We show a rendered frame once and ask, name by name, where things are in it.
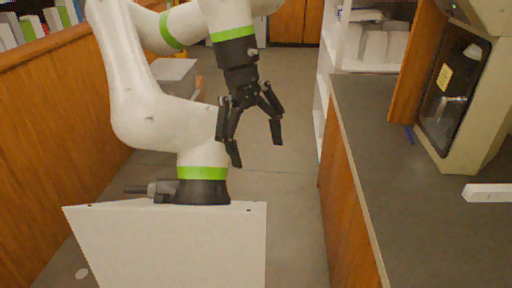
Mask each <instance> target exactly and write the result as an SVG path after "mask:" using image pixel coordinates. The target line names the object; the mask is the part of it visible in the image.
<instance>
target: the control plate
mask: <svg viewBox="0 0 512 288"><path fill-rule="evenodd" d="M436 1H437V2H438V4H439V5H440V7H441V9H442V10H443V8H444V10H445V11H444V10H443V11H444V14H445V15H449V16H451V17H453V18H454V19H458V20H460V21H461V22H463V23H466V24H469V25H470V26H471V24H470V22H469V20H468V19H467V18H466V16H465V14H464V13H463V11H462V10H461V7H460V6H459V5H458V3H457V2H453V1H450V0H436ZM447 2H448V4H449V6H448V4H447ZM453 6H455V8H454V7H453ZM446 10H448V12H449V13H447V12H446ZM449 10H452V12H453V15H454V13H455V14H459V15H460V17H459V16H458V17H457V15H454V16H453V15H451V13H450V11H449ZM461 16H462V17H463V19H461Z"/></svg>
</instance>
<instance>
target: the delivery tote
mask: <svg viewBox="0 0 512 288"><path fill-rule="evenodd" d="M196 65H197V59H170V58H159V59H156V60H155V61H153V63H151V64H150V65H149V67H150V69H151V71H152V72H153V75H154V77H155V79H156V80H157V82H158V85H159V87H161V89H162V91H163V92H164V93H165V94H166V95H172V96H175V97H178V98H181V99H185V100H190V98H191V97H192V96H193V95H194V92H195V91H196Z"/></svg>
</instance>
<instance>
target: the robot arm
mask: <svg viewBox="0 0 512 288"><path fill-rule="evenodd" d="M284 2H285V0H193V1H191V2H186V3H184V4H181V5H179V6H175V7H172V8H171V9H168V10H165V11H164V12H161V13H160V14H159V13H156V12H154V11H152V10H148V9H146V8H144V7H143V6H141V5H138V4H136V3H135V2H133V1H131V0H86V5H85V15H86V20H87V21H88V23H89V25H90V26H91V29H92V30H93V33H94V34H95V38H96V40H97V42H98V44H99V49H100V51H101V54H102V57H103V59H104V66H105V70H106V74H107V78H108V88H109V98H110V111H111V124H112V127H113V131H114V133H115V134H116V135H117V137H118V138H119V139H120V140H121V141H122V142H124V143H125V144H126V145H128V146H131V147H134V148H137V149H142V150H157V151H164V152H171V153H176V154H177V171H178V178H157V181H156V182H150V184H149V186H135V185H125V186H124V194H148V197H149V198H154V201H153V203H170V204H174V205H229V204H231V198H230V196H229V193H228V190H227V187H226V177H227V173H228V171H229V158H230V159H231V162H232V165H233V167H235V168H237V169H241V168H242V164H241V158H240V154H239V150H238V144H237V141H236V139H233V138H234V133H235V131H236V128H237V124H238V122H239V120H240V117H241V114H242V113H243V112H244V110H246V109H249V108H250V107H254V106H256V105H257V106H258V107H259V108H261V109H262V110H263V111H264V112H265V113H266V114H268V116H270V117H271V118H270V119H268V122H269V126H270V130H271V134H272V143H273V145H277V146H283V139H282V135H281V123H280V120H281V119H283V115H282V114H284V113H285V110H284V108H283V106H282V104H280V101H279V100H278V98H277V97H276V95H275V93H274V92H273V91H272V87H271V84H270V81H269V80H260V76H259V72H258V68H257V64H254V62H257V61H258V60H260V56H259V52H258V48H257V40H256V36H255V31H254V27H253V18H257V17H261V16H264V15H271V14H273V13H274V12H276V11H277V10H279V9H280V8H281V6H282V5H283V3H284ZM209 35H210V38H211V41H212V44H213V51H214V54H215V57H216V60H217V67H218V68H220V69H225V70H224V71H223V74H224V77H225V84H226V86H227V88H229V95H228V96H218V107H217V106H214V105H210V104H202V103H199V102H195V101H191V100H185V99H181V98H178V97H175V96H172V95H166V94H165V93H164V92H163V91H162V89H161V87H159V85H158V82H157V80H156V79H155V77H154V75H153V72H152V71H151V69H150V67H149V63H148V62H147V60H146V58H145V54H144V51H143V49H142V47H143V48H145V49H146V50H149V51H152V52H153V53H155V54H157V55H162V56H167V55H173V54H175V53H177V52H178V51H182V50H184V49H185V48H187V47H190V46H192V45H193V44H195V43H197V42H199V41H201V39H205V37H207V36H209ZM258 80H260V84H259V83H258ZM260 90H261V91H262V92H263V94H264V96H265V98H266V99H267V100H268V103H269V104H270V105H271V106H272V107H271V106H270V105H269V104H268V103H267V102H266V101H265V100H264V98H263V97H262V96H260ZM230 101H232V102H233V104H232V106H231V108H230V104H231V102H230ZM229 112H230V114H229ZM279 119H280V120H279Z"/></svg>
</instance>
